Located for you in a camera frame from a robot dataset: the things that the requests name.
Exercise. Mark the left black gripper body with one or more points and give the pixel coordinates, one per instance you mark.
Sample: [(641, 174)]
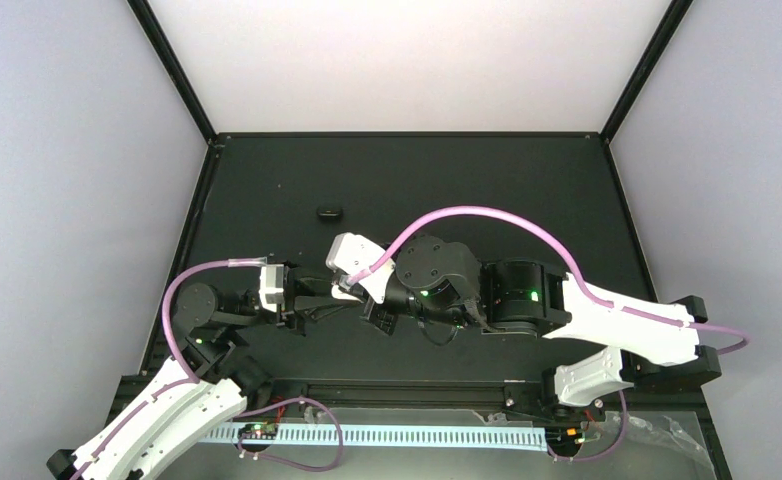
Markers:
[(293, 319)]

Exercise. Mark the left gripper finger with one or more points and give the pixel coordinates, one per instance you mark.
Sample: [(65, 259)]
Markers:
[(316, 308), (315, 283)]

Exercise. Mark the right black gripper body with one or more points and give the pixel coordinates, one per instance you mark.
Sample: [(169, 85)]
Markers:
[(380, 318)]

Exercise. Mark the white oval case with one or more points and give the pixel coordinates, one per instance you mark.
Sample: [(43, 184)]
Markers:
[(344, 291)]

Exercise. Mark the black earbud charging case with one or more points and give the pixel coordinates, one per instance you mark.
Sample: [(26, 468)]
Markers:
[(329, 213)]

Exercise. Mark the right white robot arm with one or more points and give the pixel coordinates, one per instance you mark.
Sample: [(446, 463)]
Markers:
[(641, 344)]

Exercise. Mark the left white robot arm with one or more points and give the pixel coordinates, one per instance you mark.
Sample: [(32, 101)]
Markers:
[(209, 376)]

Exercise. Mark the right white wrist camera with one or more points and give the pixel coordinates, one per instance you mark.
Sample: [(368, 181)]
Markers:
[(350, 254)]

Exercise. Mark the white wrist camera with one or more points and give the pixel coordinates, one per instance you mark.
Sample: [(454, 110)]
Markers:
[(350, 254), (272, 280)]

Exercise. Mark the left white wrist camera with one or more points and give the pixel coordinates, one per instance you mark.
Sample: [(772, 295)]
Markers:
[(272, 280)]

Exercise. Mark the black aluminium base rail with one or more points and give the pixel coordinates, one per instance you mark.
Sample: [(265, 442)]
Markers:
[(517, 400)]

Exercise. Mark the light blue slotted cable duct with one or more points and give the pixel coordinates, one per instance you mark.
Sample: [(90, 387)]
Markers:
[(524, 438)]

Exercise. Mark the left back frame post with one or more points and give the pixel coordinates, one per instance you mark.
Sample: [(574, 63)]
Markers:
[(158, 39)]

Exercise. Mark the frame post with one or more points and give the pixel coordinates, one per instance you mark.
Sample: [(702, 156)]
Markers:
[(158, 39), (650, 57)]

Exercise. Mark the right back frame post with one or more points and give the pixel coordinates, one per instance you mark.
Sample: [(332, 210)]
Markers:
[(650, 57)]

